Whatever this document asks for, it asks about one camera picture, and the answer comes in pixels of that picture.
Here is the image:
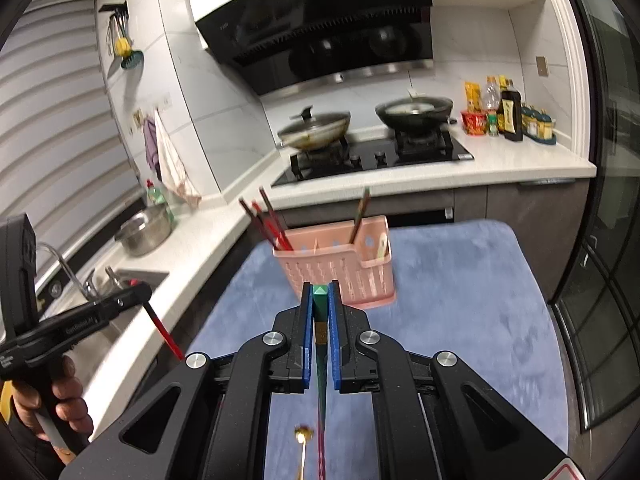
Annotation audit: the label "bright red chopstick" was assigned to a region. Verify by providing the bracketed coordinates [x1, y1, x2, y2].
[143, 302, 184, 361]

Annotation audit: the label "white ceramic spoon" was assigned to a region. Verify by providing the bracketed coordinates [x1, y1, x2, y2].
[376, 232, 388, 259]

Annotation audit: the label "red chopstick black band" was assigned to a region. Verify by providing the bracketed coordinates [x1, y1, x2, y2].
[252, 200, 292, 250]

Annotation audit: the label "dark red chopstick gold band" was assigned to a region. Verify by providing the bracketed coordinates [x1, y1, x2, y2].
[259, 186, 293, 250]

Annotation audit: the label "gold flower spoon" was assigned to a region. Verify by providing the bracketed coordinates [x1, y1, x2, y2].
[294, 425, 314, 480]

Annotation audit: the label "dark maroon chopstick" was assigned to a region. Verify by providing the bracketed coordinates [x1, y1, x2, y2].
[317, 422, 326, 480]

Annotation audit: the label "person left hand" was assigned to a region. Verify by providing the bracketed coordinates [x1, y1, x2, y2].
[12, 356, 93, 460]

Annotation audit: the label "chrome sink faucet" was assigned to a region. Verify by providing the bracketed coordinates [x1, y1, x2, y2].
[36, 242, 100, 301]

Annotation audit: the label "steel sink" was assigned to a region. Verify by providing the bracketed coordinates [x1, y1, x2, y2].
[47, 266, 168, 387]

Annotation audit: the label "pink plastic utensil basket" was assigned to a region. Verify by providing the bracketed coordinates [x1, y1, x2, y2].
[272, 216, 396, 309]

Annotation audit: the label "steel mixing bowl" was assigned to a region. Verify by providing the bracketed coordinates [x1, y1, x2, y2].
[114, 204, 172, 257]

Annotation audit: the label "green dish soap bottle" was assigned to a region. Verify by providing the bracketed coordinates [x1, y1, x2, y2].
[145, 179, 176, 226]

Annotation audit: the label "hanging dish towel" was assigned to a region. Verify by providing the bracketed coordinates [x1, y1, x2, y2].
[154, 110, 202, 209]

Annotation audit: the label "window blinds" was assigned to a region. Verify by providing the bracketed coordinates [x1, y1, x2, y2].
[1, 0, 139, 257]

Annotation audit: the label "wok with glass lid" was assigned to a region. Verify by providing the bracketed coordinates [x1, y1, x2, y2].
[278, 106, 352, 151]

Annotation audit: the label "purple hanging cloth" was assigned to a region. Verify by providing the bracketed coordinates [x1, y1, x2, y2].
[142, 116, 162, 180]

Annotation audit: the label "black gas stove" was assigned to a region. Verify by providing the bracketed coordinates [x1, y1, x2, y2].
[271, 131, 474, 188]

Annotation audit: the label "black wok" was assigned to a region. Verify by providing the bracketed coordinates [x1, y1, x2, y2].
[375, 94, 454, 133]

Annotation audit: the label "red seasoning package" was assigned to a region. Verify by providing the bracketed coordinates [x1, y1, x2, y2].
[461, 110, 487, 136]

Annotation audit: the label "small green cap jar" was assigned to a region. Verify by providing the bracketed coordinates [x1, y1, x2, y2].
[486, 110, 499, 136]

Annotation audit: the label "yellow seasoning bag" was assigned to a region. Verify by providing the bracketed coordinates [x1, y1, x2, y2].
[464, 81, 483, 113]

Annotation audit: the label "dark soy sauce bottle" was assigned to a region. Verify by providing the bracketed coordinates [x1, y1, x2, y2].
[501, 79, 523, 142]

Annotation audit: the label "yellow green hanging brush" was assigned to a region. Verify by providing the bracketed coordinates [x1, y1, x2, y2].
[106, 10, 143, 78]

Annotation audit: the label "clear plastic bottle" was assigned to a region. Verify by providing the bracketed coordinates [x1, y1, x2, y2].
[482, 76, 501, 113]

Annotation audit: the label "spice jar rack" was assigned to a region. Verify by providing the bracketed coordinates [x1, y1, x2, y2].
[522, 104, 556, 145]

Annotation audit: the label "black range hood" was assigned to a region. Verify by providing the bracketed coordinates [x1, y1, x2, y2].
[195, 0, 433, 96]

